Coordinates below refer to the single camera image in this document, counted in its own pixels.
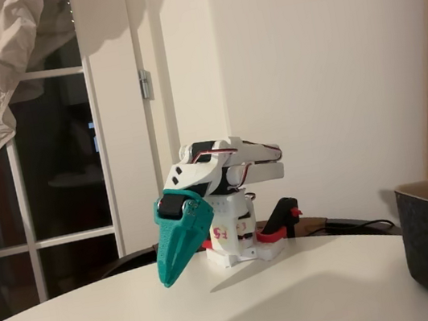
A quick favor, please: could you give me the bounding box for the thin black cable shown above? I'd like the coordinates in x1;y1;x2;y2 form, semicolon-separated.
321;209;400;240

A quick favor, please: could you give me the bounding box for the metal door hinge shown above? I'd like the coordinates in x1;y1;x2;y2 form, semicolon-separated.
137;68;155;101

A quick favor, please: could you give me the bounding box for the red white black servo wire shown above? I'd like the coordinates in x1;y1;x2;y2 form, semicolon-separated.
191;142;248;167

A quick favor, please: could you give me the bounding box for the white glazed door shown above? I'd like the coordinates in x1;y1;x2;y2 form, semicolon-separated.
0;60;134;321

